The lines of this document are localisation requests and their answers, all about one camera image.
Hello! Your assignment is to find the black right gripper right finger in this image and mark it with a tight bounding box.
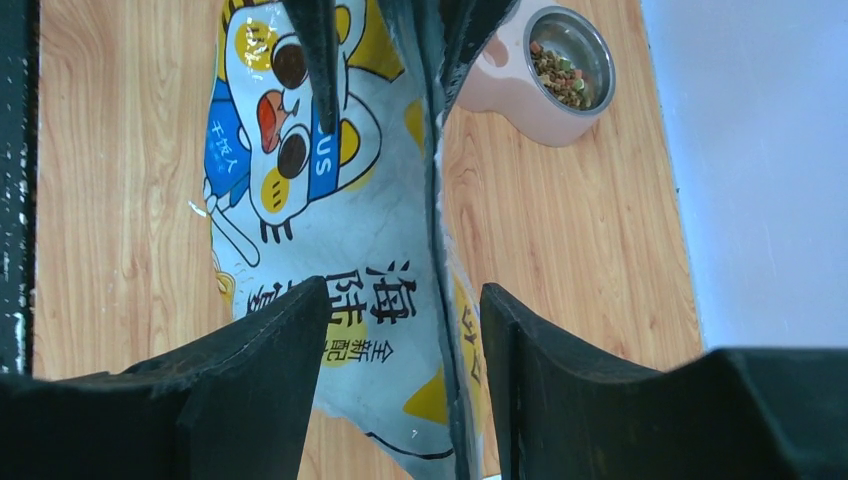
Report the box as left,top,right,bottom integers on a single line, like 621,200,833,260
480,283,847,479

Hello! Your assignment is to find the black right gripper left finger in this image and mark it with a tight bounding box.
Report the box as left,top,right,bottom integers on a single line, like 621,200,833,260
1,276,330,479

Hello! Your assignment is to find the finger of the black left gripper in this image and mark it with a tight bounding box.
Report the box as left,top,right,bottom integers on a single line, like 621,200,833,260
439,0,517,116
283,0,339,133

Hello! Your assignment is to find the pet food bag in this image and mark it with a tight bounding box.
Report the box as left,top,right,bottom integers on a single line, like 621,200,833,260
203,1,482,479

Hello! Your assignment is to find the pink double bowl stand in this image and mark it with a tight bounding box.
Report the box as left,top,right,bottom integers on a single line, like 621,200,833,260
457,1,605,147

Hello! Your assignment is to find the steel bowl far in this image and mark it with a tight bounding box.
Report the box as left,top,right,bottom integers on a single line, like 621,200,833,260
523,4,616,117

